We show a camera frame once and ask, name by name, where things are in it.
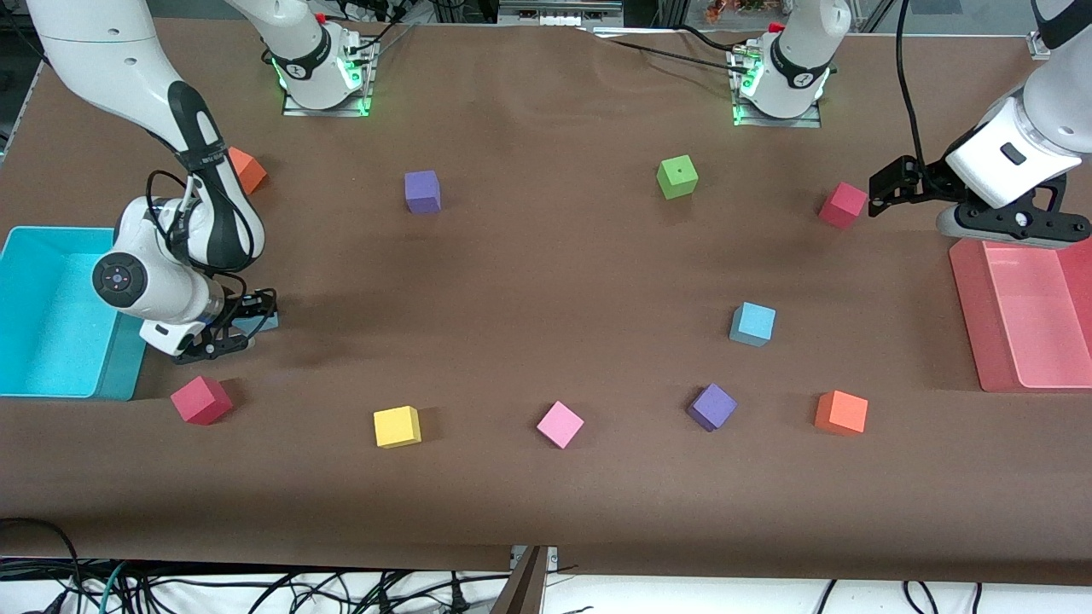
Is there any pink plastic bin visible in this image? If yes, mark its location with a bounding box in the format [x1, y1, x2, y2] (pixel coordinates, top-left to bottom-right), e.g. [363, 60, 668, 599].
[949, 237, 1092, 394]

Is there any purple foam block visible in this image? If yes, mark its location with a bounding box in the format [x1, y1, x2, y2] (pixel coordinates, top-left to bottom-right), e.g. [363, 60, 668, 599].
[404, 170, 442, 215]
[687, 382, 739, 433]

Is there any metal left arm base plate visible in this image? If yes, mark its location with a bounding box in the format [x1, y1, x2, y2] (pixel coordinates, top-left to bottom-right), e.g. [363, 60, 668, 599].
[731, 47, 824, 129]

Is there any red foam block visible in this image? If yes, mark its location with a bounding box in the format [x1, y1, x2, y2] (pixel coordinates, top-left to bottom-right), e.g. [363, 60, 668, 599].
[818, 182, 868, 229]
[170, 375, 234, 426]

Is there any green foam block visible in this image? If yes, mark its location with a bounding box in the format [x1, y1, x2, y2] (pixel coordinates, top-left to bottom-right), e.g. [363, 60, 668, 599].
[656, 154, 700, 201]

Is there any pink foam block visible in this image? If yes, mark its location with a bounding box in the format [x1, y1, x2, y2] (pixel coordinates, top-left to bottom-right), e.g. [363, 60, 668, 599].
[536, 400, 586, 450]

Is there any cyan plastic bin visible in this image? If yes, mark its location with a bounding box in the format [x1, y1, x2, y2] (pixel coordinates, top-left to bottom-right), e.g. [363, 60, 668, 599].
[0, 225, 154, 402]

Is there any grey metal rail assembly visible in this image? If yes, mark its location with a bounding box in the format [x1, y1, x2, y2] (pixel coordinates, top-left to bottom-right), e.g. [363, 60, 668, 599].
[497, 0, 625, 26]

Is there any brown table cover sheet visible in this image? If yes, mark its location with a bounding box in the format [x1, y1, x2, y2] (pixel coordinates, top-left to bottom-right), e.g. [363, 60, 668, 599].
[0, 15, 1092, 588]

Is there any yellow foam block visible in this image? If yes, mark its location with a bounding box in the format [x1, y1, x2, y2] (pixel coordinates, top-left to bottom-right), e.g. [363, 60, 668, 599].
[373, 405, 422, 449]

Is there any orange clutter item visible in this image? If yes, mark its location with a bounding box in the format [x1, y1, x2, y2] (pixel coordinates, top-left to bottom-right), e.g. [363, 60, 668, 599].
[705, 0, 769, 23]

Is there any orange foam block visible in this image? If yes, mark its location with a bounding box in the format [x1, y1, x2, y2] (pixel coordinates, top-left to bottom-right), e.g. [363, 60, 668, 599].
[814, 390, 869, 437]
[229, 147, 269, 195]

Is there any teal cable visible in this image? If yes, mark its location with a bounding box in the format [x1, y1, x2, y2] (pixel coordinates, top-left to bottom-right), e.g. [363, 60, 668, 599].
[98, 561, 129, 614]

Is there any dark brown beam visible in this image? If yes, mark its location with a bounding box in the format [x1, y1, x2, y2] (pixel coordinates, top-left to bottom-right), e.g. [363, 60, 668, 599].
[491, 546, 549, 614]

